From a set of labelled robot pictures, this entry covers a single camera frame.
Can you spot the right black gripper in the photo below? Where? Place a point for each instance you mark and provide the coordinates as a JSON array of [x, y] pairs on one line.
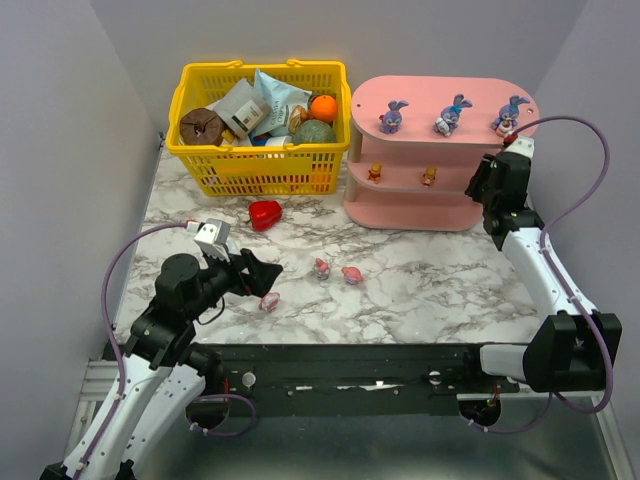
[[486, 176]]

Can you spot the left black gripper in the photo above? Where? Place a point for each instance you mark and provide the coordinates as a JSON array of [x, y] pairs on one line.
[[245, 275]]

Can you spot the pink white toy figure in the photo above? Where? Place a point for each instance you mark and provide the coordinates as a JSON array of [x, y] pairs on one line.
[[269, 302]]

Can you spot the orange bear toy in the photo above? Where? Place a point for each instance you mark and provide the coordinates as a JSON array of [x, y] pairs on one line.
[[374, 173], [429, 177]]

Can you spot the pink bunny toy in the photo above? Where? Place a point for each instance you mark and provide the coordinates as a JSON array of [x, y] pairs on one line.
[[321, 269]]

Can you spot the purple bunny toy blue bow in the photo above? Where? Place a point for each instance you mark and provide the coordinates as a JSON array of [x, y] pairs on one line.
[[449, 117]]

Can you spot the purple bunny toy with cake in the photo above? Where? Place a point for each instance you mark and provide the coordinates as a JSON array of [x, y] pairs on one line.
[[506, 120]]

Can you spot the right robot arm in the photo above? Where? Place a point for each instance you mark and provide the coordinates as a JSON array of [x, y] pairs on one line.
[[508, 301]]

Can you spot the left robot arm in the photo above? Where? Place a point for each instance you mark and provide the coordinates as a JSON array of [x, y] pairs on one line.
[[161, 369]]

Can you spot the pink three-tier shelf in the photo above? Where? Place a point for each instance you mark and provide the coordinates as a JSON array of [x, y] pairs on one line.
[[399, 200]]

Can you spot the yellow plastic shopping basket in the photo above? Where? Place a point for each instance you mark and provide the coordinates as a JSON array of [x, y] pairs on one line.
[[305, 169]]

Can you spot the green toy melon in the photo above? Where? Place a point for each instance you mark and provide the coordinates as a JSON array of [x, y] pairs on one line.
[[314, 131]]

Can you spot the grey paper pouch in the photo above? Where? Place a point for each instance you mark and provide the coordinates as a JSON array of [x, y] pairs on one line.
[[242, 109]]

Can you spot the orange toy fruit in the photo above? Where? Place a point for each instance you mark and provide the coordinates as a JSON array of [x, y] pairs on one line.
[[324, 108]]

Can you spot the light blue cassava chips bag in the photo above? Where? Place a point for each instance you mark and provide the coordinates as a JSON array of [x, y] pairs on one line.
[[288, 106]]

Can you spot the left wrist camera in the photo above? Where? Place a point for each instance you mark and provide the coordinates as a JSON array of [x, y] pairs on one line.
[[213, 237]]

